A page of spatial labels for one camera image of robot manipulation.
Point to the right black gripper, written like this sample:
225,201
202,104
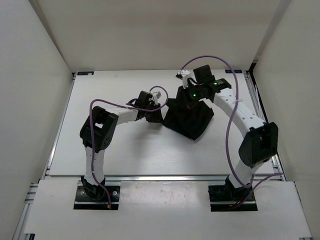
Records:
185,91

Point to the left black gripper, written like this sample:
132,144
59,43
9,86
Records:
157,117

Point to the black pleated skirt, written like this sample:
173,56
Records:
188,118

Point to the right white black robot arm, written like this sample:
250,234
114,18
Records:
260,138

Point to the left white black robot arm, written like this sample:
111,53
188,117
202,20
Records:
98,131

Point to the right blue corner label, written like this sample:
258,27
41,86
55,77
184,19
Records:
236,71

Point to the blue corner label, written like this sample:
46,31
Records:
85,73
236,71

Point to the left blue corner label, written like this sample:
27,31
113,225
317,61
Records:
85,73

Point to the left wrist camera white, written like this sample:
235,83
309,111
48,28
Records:
155,97

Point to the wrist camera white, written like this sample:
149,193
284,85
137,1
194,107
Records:
185,77
155,97

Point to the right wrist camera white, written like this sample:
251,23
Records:
185,77

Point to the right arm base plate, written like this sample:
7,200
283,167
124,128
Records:
226,198

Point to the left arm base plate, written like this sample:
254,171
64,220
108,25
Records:
84,200

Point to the aluminium frame rail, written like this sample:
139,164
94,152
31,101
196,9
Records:
163,178

